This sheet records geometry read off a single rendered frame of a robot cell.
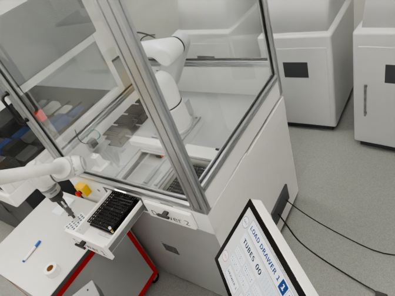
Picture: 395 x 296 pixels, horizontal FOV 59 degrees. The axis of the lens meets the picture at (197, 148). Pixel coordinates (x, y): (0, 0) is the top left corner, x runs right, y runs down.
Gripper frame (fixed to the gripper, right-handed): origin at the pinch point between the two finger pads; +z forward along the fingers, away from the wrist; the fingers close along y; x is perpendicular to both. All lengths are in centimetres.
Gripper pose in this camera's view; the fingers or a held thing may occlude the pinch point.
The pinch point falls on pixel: (73, 216)
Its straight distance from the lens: 210.1
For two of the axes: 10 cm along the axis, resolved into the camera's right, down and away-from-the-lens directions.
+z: 2.9, 7.4, 6.1
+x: 6.9, -6.0, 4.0
